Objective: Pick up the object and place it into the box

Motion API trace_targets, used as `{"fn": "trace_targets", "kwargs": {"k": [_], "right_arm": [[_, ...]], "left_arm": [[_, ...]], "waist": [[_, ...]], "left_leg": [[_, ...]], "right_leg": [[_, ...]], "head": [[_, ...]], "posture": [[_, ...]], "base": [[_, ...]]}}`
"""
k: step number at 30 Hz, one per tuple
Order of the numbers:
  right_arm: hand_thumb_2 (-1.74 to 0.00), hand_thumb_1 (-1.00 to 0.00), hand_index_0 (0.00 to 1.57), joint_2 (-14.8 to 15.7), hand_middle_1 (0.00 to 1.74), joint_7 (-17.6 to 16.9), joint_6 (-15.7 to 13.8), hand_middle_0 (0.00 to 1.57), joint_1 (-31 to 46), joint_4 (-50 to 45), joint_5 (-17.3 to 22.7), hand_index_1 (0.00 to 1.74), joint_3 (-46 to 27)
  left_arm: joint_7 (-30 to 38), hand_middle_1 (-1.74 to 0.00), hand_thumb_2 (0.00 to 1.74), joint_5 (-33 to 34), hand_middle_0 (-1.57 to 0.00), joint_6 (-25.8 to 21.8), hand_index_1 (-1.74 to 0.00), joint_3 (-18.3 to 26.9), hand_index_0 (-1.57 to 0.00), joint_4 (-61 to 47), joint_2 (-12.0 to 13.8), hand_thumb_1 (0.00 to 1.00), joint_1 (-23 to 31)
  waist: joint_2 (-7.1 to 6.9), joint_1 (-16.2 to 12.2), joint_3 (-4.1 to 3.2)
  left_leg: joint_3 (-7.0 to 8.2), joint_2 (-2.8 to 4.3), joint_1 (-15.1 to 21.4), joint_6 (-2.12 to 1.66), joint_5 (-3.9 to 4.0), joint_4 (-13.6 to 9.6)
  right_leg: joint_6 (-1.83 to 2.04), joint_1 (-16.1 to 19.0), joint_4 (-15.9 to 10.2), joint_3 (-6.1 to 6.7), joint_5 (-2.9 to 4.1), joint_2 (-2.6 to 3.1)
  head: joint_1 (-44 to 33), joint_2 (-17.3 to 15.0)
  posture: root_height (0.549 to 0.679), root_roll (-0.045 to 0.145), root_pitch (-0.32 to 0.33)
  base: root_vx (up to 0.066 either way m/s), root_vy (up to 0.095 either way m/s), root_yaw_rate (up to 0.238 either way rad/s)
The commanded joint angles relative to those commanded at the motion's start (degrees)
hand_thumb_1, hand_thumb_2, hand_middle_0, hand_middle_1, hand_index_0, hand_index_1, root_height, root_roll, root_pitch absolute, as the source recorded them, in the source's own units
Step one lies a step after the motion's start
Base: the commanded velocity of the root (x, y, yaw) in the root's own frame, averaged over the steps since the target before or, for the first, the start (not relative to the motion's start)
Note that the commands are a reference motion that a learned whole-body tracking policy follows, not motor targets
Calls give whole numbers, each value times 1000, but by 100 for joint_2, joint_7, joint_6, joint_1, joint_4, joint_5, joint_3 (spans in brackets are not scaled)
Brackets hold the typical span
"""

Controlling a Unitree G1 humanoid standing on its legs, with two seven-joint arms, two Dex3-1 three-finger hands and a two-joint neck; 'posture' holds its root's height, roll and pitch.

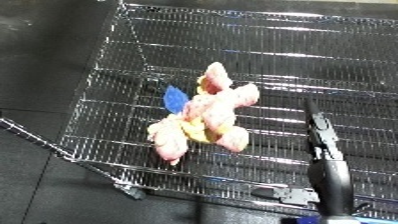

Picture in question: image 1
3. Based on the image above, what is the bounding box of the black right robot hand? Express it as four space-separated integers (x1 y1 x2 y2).
302 97 358 218

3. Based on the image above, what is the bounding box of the pink and yellow soft toy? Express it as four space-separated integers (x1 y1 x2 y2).
145 61 262 166

